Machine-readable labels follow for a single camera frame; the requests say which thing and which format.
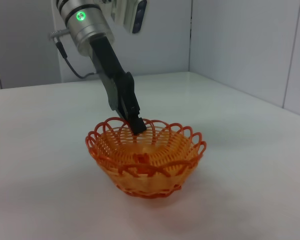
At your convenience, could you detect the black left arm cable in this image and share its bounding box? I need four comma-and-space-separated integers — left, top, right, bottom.
53, 39, 101, 80

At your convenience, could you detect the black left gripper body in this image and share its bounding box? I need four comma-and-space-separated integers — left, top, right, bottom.
88, 36, 128, 85

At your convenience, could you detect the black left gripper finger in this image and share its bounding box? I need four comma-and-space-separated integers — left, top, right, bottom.
113, 70, 148, 136
100, 74, 131, 121

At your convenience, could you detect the orange woven plastic basket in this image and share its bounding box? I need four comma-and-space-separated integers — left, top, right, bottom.
84, 116, 208, 200

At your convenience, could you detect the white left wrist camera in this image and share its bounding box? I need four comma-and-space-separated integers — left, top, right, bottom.
111, 0, 149, 35

